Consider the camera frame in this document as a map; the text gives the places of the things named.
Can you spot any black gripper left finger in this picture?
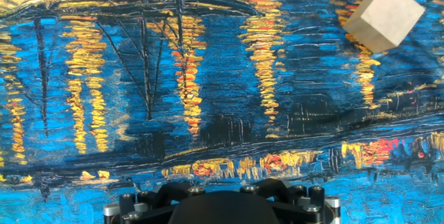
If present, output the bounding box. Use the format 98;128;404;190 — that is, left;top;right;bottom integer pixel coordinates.
103;181;205;224

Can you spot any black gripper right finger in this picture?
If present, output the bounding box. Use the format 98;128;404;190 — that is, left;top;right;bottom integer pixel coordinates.
239;178;341;224

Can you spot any blue yellow painting-print tablecloth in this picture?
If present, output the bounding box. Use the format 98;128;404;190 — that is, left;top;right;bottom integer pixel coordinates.
0;0;444;224

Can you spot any small plain wooden cube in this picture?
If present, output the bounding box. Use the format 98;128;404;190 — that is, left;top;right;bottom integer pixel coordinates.
342;0;426;54

